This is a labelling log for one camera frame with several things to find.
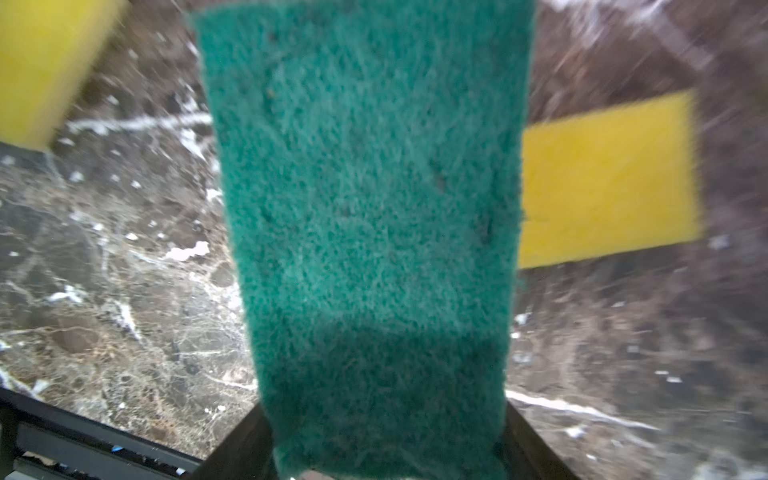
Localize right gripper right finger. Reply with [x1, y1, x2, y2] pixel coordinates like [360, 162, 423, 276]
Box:
[498, 402, 580, 480]

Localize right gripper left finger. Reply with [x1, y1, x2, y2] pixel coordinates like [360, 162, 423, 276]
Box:
[191, 404, 278, 480]

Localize green sponge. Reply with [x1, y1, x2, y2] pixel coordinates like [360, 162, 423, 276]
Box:
[190, 1, 535, 479]

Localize yellow sponge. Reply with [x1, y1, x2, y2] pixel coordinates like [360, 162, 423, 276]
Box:
[518, 91, 703, 269]
[1, 0, 129, 151]

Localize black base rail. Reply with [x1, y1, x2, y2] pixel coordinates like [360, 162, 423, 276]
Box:
[1, 388, 202, 480]

